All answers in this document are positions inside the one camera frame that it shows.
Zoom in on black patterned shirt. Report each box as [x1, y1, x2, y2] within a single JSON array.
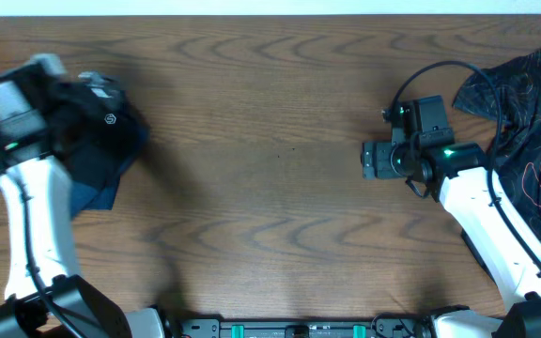
[[452, 46, 541, 273]]

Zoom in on folded blue garment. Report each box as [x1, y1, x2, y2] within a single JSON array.
[[0, 126, 149, 220]]

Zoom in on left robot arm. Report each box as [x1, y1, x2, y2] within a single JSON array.
[[0, 54, 142, 337]]

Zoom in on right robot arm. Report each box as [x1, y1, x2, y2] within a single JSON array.
[[361, 96, 541, 337]]

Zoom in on plain black t-shirt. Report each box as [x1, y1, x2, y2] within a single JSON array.
[[49, 81, 148, 170]]

